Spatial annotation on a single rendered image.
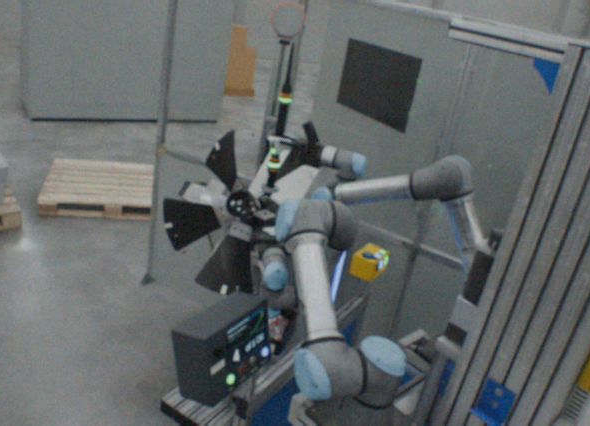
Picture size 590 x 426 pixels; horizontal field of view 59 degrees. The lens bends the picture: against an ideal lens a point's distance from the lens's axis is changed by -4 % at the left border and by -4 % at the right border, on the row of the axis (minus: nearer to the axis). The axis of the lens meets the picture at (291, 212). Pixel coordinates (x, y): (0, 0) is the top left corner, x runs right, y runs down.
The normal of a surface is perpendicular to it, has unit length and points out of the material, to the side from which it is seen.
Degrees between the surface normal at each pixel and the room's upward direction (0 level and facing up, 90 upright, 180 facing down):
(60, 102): 90
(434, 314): 90
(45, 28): 90
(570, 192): 90
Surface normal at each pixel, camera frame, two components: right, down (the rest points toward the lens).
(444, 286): -0.53, 0.25
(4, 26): 0.51, 0.41
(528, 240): -0.73, 0.15
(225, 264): 0.32, -0.24
